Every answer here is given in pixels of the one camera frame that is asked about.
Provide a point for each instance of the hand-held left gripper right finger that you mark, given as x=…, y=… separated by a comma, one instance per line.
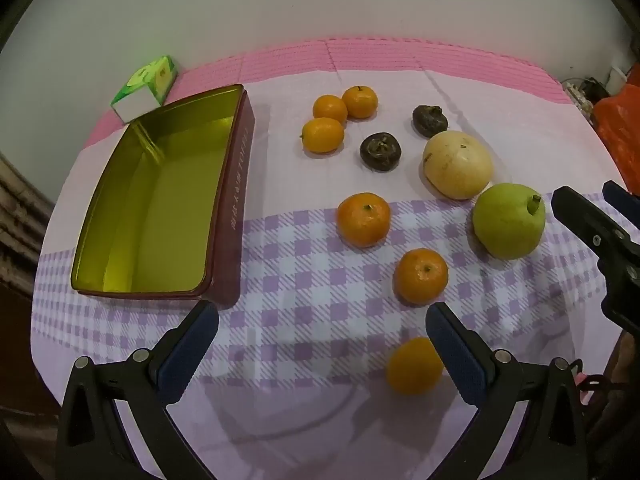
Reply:
x=457, y=355

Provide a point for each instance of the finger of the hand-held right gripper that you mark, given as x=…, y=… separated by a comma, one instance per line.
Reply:
x=585, y=220
x=625, y=205

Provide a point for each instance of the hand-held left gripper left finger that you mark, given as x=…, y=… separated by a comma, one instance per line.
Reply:
x=190, y=355

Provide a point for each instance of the orange tangerine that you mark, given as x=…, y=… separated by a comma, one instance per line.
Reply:
x=410, y=367
x=323, y=136
x=363, y=220
x=360, y=102
x=330, y=109
x=421, y=277

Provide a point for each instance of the green pear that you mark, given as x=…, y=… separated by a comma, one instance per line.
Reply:
x=507, y=222

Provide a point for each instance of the yellow pear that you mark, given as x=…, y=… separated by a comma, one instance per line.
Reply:
x=457, y=166

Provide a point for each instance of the red and gold tin box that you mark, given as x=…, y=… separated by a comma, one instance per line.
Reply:
x=165, y=200

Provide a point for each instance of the dark brown water chestnut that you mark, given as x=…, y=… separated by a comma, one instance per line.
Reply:
x=430, y=121
x=381, y=152

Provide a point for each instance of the orange plastic bag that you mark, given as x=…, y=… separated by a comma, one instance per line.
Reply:
x=620, y=130

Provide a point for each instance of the pink and purple checked tablecloth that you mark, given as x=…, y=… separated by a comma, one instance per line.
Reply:
x=300, y=270

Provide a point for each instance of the brown wooden furniture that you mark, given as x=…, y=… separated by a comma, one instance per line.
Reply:
x=12, y=340

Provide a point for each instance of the patterned beige curtain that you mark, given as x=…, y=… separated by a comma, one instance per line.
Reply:
x=20, y=220

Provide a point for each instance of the green tissue pack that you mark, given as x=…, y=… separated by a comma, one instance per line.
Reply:
x=150, y=80

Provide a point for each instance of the white wall charger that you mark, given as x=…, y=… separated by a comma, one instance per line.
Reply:
x=616, y=78

